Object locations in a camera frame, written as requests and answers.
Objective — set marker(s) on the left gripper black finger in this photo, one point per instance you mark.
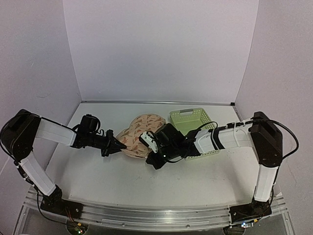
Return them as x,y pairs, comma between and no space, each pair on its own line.
113,143
110,150

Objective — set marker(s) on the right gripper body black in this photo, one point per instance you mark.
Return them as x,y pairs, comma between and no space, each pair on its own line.
170,152

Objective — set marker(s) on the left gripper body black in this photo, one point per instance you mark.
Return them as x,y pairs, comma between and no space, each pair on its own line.
97,141

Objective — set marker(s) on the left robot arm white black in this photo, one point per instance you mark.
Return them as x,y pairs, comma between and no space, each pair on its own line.
17,138

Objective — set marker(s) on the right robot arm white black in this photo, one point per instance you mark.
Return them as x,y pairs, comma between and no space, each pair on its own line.
259,133

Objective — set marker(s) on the light green plastic basket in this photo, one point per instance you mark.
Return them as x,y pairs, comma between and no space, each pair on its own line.
190,119

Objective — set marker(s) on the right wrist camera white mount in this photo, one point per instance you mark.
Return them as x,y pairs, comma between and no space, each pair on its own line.
149,140

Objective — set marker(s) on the aluminium front rail frame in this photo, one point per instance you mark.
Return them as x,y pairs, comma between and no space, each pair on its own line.
91,218

